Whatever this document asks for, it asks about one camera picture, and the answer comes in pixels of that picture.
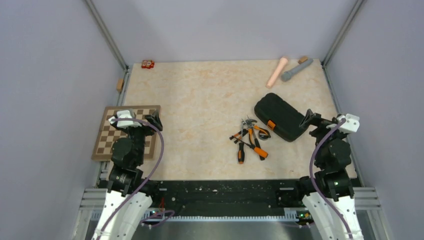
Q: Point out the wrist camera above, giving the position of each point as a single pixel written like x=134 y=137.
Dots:
x=350 y=125
x=124 y=119

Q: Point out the left wooden block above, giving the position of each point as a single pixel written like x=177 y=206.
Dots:
x=120 y=85

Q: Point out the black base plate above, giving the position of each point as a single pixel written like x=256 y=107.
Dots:
x=231 y=198

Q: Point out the wooden chessboard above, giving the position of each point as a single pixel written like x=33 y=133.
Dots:
x=107 y=134

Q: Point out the aluminium frame rail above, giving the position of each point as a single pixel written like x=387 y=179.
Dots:
x=366 y=199

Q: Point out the red toy car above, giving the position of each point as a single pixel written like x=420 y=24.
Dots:
x=147 y=64

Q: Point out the back wooden block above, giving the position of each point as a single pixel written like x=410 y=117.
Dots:
x=303 y=59

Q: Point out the orange handled pliers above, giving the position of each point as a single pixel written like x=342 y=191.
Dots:
x=245 y=133

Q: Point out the black plastic tool case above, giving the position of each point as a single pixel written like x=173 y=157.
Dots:
x=280 y=117

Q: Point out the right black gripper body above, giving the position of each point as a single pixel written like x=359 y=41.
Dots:
x=321 y=132

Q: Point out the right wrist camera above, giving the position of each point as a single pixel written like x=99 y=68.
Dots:
x=350 y=125

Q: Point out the long orange handled screwdriver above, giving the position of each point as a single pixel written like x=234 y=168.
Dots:
x=256 y=149

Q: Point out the grey toy microphone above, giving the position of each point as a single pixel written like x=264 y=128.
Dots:
x=287 y=75

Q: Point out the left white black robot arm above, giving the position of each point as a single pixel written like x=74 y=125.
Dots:
x=128 y=195

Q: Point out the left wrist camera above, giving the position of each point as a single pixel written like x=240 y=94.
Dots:
x=124 y=119

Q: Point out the pink toy microphone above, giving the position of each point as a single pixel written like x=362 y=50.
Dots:
x=279 y=68

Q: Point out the wooden block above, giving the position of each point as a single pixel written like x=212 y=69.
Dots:
x=303 y=59
x=120 y=85

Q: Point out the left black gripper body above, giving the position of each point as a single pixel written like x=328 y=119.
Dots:
x=139 y=134

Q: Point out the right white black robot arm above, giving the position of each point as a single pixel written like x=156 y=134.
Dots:
x=327 y=192

